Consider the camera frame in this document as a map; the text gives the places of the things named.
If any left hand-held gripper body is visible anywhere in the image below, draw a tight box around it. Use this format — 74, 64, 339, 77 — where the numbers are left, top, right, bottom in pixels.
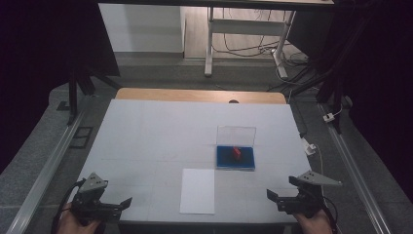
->
70, 172, 124, 226

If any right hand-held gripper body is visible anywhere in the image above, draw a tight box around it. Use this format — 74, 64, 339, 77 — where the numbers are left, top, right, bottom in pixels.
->
276, 170, 343, 219

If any person's right hand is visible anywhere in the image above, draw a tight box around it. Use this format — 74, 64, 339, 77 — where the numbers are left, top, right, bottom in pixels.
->
292, 208, 334, 234

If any person's left hand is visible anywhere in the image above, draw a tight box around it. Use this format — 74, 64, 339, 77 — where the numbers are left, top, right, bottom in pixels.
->
56, 202, 107, 234

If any blue ink pad box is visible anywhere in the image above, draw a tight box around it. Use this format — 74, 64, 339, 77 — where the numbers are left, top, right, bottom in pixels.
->
215, 125, 257, 173

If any white table mat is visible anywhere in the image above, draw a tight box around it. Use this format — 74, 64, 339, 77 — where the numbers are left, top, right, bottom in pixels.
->
73, 98, 314, 226

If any white paper sheet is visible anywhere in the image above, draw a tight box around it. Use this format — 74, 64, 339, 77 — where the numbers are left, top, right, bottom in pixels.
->
178, 168, 216, 215

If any black metal stand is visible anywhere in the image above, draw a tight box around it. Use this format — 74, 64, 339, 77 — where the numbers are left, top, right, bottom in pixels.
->
288, 13, 368, 135
56, 61, 124, 127

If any wooden table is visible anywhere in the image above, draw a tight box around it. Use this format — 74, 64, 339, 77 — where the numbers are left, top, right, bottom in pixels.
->
115, 87, 287, 105

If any dark curtain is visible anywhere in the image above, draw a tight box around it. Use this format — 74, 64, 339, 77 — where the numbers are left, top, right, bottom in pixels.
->
0, 0, 121, 175
286, 0, 413, 204

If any white cabinet panel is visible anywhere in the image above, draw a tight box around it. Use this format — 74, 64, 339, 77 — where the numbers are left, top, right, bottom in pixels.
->
97, 3, 185, 54

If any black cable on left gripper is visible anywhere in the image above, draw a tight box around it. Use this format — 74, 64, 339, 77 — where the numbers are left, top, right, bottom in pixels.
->
51, 178, 87, 234

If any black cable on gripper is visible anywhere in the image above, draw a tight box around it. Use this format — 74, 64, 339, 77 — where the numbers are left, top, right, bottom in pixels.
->
51, 178, 87, 234
319, 191, 340, 234

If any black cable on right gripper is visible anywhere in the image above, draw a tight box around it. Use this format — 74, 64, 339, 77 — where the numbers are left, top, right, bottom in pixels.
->
319, 191, 340, 234

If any white plug with cable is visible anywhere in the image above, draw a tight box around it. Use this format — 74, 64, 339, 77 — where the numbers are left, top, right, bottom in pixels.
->
322, 106, 345, 124
302, 137, 325, 176

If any aluminium rail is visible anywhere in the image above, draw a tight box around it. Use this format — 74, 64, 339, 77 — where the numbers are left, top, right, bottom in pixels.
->
318, 102, 393, 234
5, 103, 90, 234

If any black floor frame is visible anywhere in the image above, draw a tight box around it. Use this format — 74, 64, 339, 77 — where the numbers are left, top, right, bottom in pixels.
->
68, 126, 94, 150

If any bundle of floor cables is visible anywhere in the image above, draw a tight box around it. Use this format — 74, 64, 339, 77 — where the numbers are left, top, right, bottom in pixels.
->
211, 7, 320, 93

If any white desk frame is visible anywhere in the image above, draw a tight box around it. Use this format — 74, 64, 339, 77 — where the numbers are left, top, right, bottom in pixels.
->
204, 5, 297, 80

